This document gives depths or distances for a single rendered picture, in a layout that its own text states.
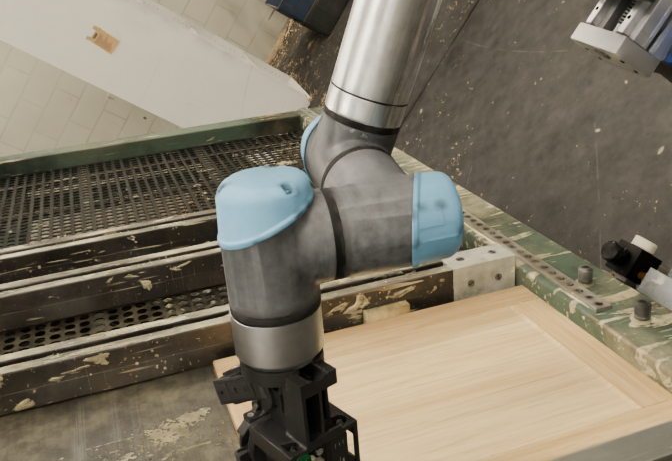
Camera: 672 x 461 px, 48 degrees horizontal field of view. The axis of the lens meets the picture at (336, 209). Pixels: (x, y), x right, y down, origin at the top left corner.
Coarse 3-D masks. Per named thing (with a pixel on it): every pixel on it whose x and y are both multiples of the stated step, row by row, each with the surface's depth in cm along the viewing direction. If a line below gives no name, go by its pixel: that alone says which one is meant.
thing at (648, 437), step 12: (636, 432) 92; (648, 432) 92; (660, 432) 92; (600, 444) 91; (612, 444) 91; (624, 444) 90; (636, 444) 90; (648, 444) 90; (660, 444) 90; (564, 456) 89; (576, 456) 89; (588, 456) 89; (600, 456) 89; (612, 456) 89; (624, 456) 88; (636, 456) 88; (648, 456) 88; (660, 456) 88
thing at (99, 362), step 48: (336, 288) 129; (384, 288) 128; (432, 288) 131; (480, 288) 135; (96, 336) 119; (144, 336) 118; (192, 336) 119; (0, 384) 111; (48, 384) 114; (96, 384) 116
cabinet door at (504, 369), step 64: (384, 320) 127; (448, 320) 125; (512, 320) 124; (384, 384) 110; (448, 384) 109; (512, 384) 108; (576, 384) 106; (640, 384) 105; (384, 448) 97; (448, 448) 96; (512, 448) 95; (576, 448) 93
